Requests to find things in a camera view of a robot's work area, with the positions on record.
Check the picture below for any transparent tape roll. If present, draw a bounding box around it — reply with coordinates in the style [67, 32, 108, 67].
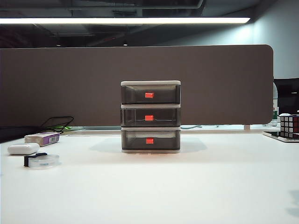
[23, 153, 60, 168]

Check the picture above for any grey translucent drawer, empty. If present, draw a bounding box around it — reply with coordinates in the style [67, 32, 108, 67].
[121, 84, 181, 105]

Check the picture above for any grey translucent drawer with papers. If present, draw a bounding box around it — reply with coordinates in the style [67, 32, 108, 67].
[121, 130, 181, 150]

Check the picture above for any brown desk partition panel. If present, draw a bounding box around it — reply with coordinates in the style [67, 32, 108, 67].
[0, 44, 274, 128]

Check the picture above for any ceiling light strip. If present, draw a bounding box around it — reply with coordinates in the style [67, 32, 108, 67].
[0, 17, 251, 25]

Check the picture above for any white and purple box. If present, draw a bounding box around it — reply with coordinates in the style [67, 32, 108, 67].
[24, 132, 60, 147]

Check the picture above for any white earbuds case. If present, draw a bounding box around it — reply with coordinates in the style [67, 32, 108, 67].
[7, 142, 41, 155]

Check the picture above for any black monitor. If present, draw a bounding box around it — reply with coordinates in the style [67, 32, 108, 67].
[273, 78, 299, 115]

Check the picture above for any white flat tray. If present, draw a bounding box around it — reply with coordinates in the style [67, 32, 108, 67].
[262, 130, 299, 143]

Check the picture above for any black Rubik's cube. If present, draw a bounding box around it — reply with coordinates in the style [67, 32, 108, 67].
[280, 113, 299, 134]

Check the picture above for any white three-drawer cabinet frame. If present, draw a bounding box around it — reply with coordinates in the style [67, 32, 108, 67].
[120, 80, 182, 154]

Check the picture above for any black cable bundle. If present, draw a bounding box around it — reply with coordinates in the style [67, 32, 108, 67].
[41, 116, 74, 135]

